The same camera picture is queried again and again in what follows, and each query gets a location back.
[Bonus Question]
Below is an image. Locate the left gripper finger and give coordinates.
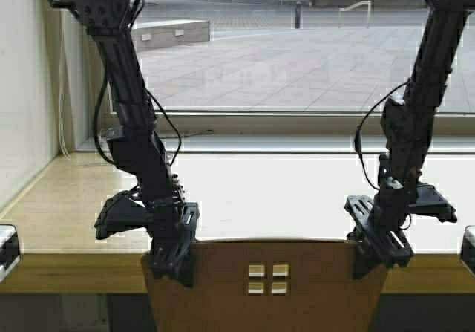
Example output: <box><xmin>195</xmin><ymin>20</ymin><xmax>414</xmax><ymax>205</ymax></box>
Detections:
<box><xmin>149</xmin><ymin>238</ymin><xmax>196</xmax><ymax>287</ymax></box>
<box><xmin>177</xmin><ymin>202</ymin><xmax>200</xmax><ymax>245</ymax></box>

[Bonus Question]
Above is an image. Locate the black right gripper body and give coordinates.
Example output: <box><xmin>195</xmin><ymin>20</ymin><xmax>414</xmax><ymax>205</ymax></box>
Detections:
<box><xmin>369</xmin><ymin>183</ymin><xmax>411</xmax><ymax>232</ymax></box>

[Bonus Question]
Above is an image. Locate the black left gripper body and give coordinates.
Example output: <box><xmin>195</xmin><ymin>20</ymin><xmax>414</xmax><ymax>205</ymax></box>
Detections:
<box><xmin>146</xmin><ymin>200</ymin><xmax>185</xmax><ymax>247</ymax></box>

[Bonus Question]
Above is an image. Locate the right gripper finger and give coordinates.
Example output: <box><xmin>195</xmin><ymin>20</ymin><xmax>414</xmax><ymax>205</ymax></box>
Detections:
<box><xmin>348</xmin><ymin>227</ymin><xmax>414</xmax><ymax>280</ymax></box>
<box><xmin>344</xmin><ymin>195</ymin><xmax>375</xmax><ymax>235</ymax></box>

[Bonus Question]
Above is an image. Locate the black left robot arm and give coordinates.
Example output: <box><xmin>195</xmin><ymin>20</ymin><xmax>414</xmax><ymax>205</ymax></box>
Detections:
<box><xmin>48</xmin><ymin>0</ymin><xmax>199</xmax><ymax>287</ymax></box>

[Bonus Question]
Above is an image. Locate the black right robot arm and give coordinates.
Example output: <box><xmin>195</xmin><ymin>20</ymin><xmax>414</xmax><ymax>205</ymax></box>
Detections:
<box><xmin>344</xmin><ymin>0</ymin><xmax>474</xmax><ymax>280</ymax></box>

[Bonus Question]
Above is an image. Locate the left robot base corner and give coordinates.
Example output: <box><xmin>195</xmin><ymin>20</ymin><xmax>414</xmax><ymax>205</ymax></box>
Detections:
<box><xmin>1</xmin><ymin>224</ymin><xmax>22</xmax><ymax>283</ymax></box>

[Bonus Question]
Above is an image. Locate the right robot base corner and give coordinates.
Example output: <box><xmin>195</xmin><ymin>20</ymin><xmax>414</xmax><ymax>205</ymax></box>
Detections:
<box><xmin>460</xmin><ymin>225</ymin><xmax>475</xmax><ymax>275</ymax></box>

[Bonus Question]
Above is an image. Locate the long wooden window counter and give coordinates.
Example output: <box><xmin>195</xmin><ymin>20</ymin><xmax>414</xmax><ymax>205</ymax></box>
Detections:
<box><xmin>1</xmin><ymin>152</ymin><xmax>474</xmax><ymax>294</ymax></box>

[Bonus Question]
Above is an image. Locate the concrete outdoor bench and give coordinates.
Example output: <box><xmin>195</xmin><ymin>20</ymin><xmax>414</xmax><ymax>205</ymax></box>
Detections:
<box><xmin>131</xmin><ymin>19</ymin><xmax>211</xmax><ymax>51</ymax></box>

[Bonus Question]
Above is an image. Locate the black outdoor bollard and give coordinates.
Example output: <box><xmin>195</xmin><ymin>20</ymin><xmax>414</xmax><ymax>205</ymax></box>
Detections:
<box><xmin>294</xmin><ymin>1</ymin><xmax>301</xmax><ymax>29</ymax></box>

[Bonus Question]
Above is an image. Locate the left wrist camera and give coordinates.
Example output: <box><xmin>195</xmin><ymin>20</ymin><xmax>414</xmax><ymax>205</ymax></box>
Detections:
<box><xmin>94</xmin><ymin>191</ymin><xmax>152</xmax><ymax>240</ymax></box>

